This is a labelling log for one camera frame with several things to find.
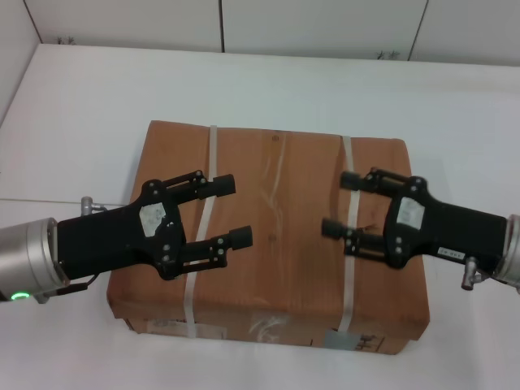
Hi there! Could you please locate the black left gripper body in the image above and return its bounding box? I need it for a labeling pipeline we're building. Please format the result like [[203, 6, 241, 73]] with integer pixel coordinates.
[[56, 178, 189, 282]]

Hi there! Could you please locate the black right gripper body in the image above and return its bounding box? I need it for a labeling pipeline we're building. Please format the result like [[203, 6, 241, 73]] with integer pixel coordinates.
[[383, 175, 509, 271]]

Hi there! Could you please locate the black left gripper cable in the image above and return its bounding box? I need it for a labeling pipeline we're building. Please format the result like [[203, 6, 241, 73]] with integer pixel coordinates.
[[35, 196, 109, 306]]

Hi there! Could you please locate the brown cardboard box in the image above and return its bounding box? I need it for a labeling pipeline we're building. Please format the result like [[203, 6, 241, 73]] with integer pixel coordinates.
[[106, 119, 431, 357]]

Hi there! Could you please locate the white plastic packing strap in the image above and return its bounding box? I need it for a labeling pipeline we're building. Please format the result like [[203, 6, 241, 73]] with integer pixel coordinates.
[[338, 135, 362, 332], [181, 124, 219, 339]]

